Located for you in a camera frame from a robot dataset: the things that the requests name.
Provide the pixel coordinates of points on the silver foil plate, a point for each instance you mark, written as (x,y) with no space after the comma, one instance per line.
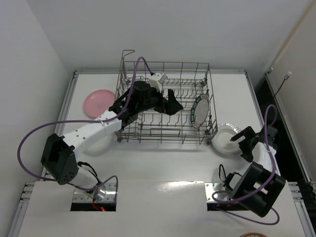
(233,126)

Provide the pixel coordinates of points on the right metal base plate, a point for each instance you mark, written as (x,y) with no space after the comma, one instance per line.
(211,188)

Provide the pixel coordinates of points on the white plate under left arm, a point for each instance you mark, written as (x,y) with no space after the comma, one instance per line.
(100,147)

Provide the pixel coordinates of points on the pink plate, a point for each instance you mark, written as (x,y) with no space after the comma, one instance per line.
(97,102)

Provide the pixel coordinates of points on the metal wire dish rack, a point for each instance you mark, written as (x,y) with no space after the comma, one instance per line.
(188,80)

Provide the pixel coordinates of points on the metal base plate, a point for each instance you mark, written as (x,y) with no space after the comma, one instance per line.
(105,194)
(211,188)

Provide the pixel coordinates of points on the white deep plate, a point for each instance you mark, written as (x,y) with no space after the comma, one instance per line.
(223,144)

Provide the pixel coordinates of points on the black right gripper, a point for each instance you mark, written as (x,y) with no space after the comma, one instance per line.
(248,142)

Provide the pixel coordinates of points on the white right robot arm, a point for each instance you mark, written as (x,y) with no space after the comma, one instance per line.
(258,188)

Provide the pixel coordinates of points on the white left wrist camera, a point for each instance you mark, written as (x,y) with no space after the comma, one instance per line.
(156,81)

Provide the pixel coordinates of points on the brown rimmed bowl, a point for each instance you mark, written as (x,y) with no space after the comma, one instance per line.
(253,234)

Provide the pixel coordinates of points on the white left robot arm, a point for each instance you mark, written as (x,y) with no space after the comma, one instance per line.
(61,153)

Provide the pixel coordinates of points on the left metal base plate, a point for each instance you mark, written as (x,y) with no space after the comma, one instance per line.
(105,194)

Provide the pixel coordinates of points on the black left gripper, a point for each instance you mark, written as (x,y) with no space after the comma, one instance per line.
(162,103)

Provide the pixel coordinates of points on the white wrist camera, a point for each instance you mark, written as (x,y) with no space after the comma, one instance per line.
(156,81)
(271,135)

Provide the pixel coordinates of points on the white plate with green rim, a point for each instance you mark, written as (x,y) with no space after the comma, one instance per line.
(199,111)

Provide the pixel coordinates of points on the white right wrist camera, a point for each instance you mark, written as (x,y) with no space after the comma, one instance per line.
(271,135)

